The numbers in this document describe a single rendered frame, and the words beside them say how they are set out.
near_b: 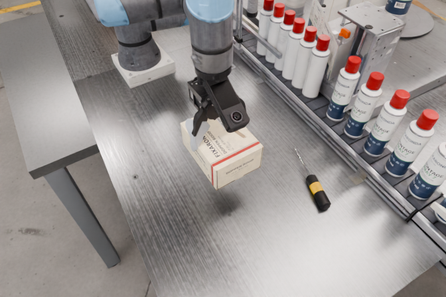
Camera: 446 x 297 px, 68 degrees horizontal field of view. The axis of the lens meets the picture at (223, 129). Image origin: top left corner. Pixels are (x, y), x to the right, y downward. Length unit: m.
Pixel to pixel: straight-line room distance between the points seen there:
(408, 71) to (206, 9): 0.91
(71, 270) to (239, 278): 1.16
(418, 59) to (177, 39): 0.91
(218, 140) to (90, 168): 1.44
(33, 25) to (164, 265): 1.23
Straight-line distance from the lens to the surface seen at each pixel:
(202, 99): 0.66
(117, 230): 1.83
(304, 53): 1.02
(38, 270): 1.89
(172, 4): 0.63
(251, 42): 1.30
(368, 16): 0.99
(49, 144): 1.11
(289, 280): 0.80
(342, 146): 0.98
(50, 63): 1.42
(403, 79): 1.27
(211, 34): 0.56
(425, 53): 1.44
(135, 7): 0.63
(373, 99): 0.90
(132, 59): 1.20
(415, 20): 1.61
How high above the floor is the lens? 1.58
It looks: 48 degrees down
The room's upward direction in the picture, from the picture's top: straight up
